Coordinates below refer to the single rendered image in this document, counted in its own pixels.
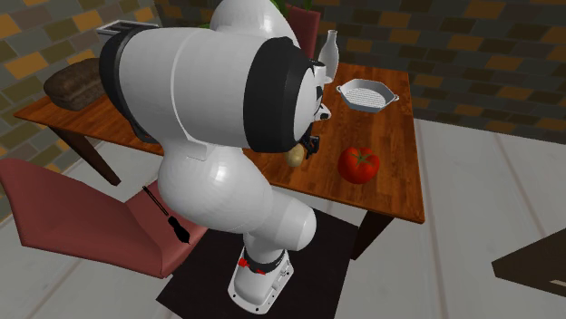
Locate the tan potato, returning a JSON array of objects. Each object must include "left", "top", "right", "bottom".
[{"left": 284, "top": 144, "right": 307, "bottom": 169}]

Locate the red tomato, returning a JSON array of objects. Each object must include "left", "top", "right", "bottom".
[{"left": 337, "top": 146, "right": 381, "bottom": 185}]

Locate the brown wooden table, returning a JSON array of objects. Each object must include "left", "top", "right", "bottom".
[{"left": 13, "top": 62, "right": 426, "bottom": 261}]

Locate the white grill pan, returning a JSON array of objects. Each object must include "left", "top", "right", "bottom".
[{"left": 336, "top": 78, "right": 401, "bottom": 114}]

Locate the clear glass bottle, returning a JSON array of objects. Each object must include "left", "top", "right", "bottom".
[{"left": 317, "top": 29, "right": 341, "bottom": 84}]

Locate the red upholstered chair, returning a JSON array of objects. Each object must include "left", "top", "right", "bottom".
[
  {"left": 284, "top": 3, "right": 323, "bottom": 61},
  {"left": 0, "top": 157, "right": 210, "bottom": 280}
]

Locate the green plant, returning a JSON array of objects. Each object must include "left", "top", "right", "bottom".
[{"left": 270, "top": 0, "right": 313, "bottom": 15}]

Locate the black screwdriver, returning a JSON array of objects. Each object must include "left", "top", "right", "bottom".
[{"left": 141, "top": 185, "right": 191, "bottom": 246}]

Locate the black robot stand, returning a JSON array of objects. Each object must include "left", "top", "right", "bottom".
[{"left": 155, "top": 206, "right": 360, "bottom": 319}]

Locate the silver toaster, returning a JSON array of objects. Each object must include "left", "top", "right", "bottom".
[{"left": 95, "top": 19, "right": 161, "bottom": 40}]

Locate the dark brown bread loaf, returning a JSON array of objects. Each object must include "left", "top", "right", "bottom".
[{"left": 43, "top": 57, "right": 107, "bottom": 112}]

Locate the dark wooden table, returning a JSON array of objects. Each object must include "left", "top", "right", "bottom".
[{"left": 491, "top": 227, "right": 566, "bottom": 298}]

